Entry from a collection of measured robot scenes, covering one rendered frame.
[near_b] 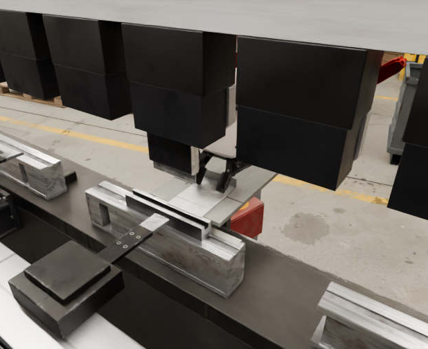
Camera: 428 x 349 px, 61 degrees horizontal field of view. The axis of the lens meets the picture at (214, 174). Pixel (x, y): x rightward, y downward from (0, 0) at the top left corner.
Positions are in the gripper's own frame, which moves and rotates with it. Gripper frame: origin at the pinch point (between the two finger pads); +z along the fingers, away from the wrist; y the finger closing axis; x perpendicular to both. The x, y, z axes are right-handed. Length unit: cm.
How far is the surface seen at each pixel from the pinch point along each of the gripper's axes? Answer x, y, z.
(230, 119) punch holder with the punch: -17.2, 9.1, -8.7
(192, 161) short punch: -15.1, 4.0, -0.7
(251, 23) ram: -32.4, 15.8, -15.8
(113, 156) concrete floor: 164, -191, -5
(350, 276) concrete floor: 143, 19, 13
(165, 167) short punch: -12.2, -3.0, 1.5
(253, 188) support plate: 5.9, 7.3, -1.8
